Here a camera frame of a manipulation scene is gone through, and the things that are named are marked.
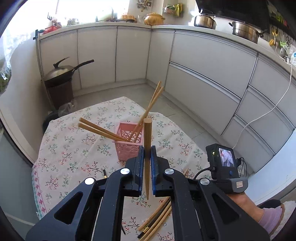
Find black chopstick gold band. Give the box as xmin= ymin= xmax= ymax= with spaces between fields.
xmin=137 ymin=199 xmax=171 ymax=239

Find person's right hand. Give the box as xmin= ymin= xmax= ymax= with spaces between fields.
xmin=227 ymin=192 xmax=264 ymax=223

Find pink perforated utensil basket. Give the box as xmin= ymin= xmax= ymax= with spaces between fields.
xmin=114 ymin=122 xmax=144 ymax=162

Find pink slipper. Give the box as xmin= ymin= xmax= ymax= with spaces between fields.
xmin=258 ymin=199 xmax=285 ymax=235

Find clear plastic bag on floor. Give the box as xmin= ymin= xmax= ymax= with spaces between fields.
xmin=58 ymin=99 xmax=78 ymax=117

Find dark brown bin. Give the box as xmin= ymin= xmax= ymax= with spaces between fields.
xmin=46 ymin=81 xmax=74 ymax=110

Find black wok with lid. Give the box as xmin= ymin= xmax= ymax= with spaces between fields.
xmin=44 ymin=57 xmax=94 ymax=88

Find large steel stockpot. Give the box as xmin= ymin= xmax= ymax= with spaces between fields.
xmin=229 ymin=21 xmax=267 ymax=44

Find steel pot with lid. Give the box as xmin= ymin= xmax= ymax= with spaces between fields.
xmin=194 ymin=9 xmax=216 ymax=30

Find yellow ceramic pot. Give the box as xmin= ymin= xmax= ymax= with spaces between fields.
xmin=144 ymin=13 xmax=165 ymax=26

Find yellow green snack packets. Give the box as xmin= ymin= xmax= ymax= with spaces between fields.
xmin=163 ymin=3 xmax=183 ymax=18

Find bag of green vegetables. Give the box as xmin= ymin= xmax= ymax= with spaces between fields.
xmin=0 ymin=54 xmax=11 ymax=95

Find red basket on counter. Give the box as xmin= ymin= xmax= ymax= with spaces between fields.
xmin=43 ymin=26 xmax=59 ymax=34

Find black cable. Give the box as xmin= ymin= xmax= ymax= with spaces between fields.
xmin=194 ymin=167 xmax=212 ymax=181

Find white power cable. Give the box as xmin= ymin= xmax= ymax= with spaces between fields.
xmin=232 ymin=62 xmax=295 ymax=150

